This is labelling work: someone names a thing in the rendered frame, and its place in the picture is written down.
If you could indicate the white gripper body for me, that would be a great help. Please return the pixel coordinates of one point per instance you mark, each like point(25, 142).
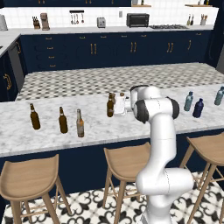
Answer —
point(120, 106)

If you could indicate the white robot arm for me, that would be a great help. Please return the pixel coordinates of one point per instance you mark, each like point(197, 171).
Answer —
point(162, 140)

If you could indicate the pale bottle with brown cap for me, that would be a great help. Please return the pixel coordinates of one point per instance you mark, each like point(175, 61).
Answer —
point(122, 94)

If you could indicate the grey brown glass bottle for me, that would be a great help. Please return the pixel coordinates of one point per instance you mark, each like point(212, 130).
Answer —
point(80, 126)

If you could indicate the wooden bar stool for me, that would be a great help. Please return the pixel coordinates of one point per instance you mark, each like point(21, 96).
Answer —
point(27, 180)
point(125, 163)
point(208, 148)

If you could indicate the dark blue base cupboards run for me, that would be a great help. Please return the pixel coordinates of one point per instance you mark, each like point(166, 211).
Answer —
point(110, 49)

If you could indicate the teal plastic bottle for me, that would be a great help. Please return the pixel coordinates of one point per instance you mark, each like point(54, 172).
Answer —
point(219, 97)
point(188, 102)

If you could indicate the dark blue island cabinet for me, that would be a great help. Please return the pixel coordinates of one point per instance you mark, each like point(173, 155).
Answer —
point(81, 166)

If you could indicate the dark blue plastic bottle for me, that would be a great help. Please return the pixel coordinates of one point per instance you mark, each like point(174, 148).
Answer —
point(198, 109)

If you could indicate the silver toaster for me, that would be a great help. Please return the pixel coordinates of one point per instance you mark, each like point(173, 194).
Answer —
point(101, 22)

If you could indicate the black toaster oven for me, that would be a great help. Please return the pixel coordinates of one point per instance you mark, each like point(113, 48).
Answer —
point(137, 20)

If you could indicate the black gas hob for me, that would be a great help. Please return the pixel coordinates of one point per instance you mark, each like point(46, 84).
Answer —
point(169, 26)

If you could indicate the pale green bottle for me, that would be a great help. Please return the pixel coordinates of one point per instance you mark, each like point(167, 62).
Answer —
point(188, 21)

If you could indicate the grey dishwasher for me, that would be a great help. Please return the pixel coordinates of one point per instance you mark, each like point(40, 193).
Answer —
point(16, 65)

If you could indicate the brown coffee machine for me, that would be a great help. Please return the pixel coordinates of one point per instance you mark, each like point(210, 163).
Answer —
point(45, 21)

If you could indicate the dark blue upper cupboards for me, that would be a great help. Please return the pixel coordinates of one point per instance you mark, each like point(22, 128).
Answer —
point(65, 2)

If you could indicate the dark blue side cupboard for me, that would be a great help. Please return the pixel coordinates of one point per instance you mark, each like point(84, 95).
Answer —
point(6, 77)

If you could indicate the knife block with knives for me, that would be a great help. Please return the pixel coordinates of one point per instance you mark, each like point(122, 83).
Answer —
point(36, 23)

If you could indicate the utensil pot with tools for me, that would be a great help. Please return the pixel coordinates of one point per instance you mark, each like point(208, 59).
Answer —
point(203, 20)

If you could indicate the dark fridge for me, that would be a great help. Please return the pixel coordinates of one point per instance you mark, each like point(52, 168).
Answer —
point(218, 35)

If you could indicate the grey canister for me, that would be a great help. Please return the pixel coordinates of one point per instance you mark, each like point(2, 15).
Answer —
point(3, 23)

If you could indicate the wall socket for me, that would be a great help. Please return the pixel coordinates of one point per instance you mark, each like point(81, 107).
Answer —
point(120, 14)

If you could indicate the black utensil rail with tools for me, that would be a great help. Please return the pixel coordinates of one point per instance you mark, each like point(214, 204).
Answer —
point(76, 16)

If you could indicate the wooden wall shelf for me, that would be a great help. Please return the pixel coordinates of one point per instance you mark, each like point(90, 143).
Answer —
point(198, 5)
point(141, 5)

